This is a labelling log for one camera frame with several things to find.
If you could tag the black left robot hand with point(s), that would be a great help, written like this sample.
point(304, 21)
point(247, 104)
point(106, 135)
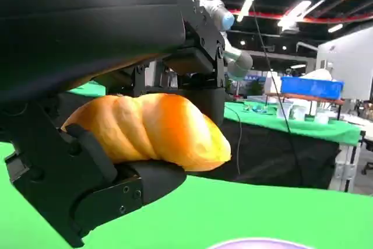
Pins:
point(73, 27)

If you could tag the orange and white bread roll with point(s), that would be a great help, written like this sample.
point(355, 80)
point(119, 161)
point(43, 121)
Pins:
point(151, 132)

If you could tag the long ceiling light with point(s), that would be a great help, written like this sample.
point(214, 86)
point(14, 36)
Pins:
point(294, 14)
point(248, 2)

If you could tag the white plastic container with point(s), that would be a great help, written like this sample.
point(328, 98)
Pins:
point(284, 109)
point(298, 112)
point(323, 116)

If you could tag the black cloth skirt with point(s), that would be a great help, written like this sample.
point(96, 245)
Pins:
point(277, 155)

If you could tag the blue plastic crate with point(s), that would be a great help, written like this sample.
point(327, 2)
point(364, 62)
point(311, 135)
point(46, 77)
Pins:
point(311, 87)

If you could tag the green cloth on workshop table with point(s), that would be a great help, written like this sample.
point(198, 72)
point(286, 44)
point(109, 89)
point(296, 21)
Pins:
point(320, 131)

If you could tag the white partition panel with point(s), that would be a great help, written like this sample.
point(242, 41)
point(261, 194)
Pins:
point(349, 59)

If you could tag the lilac plate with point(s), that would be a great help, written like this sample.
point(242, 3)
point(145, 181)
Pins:
point(256, 245)

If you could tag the silver table frame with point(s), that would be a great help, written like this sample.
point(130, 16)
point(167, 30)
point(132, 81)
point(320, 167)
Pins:
point(346, 167)

